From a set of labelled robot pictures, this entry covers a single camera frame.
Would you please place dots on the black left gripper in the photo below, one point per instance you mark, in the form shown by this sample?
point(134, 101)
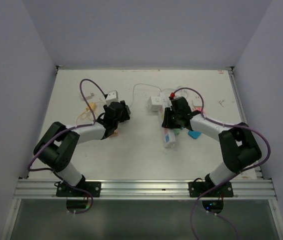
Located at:
point(124, 113)

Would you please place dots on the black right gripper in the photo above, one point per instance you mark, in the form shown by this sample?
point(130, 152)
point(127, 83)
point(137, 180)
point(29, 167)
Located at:
point(167, 123)

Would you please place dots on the white power strip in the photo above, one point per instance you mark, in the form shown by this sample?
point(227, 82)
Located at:
point(167, 134)

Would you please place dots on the yellow charger plug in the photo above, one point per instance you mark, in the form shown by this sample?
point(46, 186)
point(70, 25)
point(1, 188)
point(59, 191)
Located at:
point(92, 107)

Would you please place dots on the blue charger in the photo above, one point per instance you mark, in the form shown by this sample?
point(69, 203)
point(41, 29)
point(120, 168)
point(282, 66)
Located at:
point(194, 134)

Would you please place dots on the white cube socket adapter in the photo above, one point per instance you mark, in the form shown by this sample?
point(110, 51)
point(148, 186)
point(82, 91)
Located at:
point(154, 103)

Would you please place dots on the mint green charger plug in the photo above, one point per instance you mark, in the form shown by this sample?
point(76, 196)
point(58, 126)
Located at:
point(177, 131)

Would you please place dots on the beige dragon charger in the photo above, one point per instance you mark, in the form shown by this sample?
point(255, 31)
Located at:
point(114, 134)

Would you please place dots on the white charger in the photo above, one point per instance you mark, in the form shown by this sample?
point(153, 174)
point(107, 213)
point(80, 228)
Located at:
point(196, 103)

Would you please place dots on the silver honor charger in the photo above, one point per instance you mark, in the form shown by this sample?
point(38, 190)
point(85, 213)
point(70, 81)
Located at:
point(90, 95)

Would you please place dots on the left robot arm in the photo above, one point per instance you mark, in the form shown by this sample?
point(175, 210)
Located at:
point(56, 148)

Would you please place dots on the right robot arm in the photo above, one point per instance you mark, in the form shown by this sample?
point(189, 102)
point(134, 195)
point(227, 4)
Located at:
point(238, 146)

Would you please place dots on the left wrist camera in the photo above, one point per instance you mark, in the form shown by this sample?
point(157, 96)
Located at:
point(112, 96)

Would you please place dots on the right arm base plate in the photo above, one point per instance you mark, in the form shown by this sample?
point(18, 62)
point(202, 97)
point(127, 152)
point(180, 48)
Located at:
point(211, 190)

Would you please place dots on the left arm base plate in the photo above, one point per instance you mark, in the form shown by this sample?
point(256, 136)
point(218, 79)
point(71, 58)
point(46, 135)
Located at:
point(64, 190)

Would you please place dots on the aluminium frame rail right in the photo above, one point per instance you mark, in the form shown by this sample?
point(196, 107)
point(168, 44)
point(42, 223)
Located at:
point(251, 183)

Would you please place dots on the aluminium front rail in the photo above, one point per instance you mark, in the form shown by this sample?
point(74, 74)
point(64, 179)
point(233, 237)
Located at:
point(116, 190)

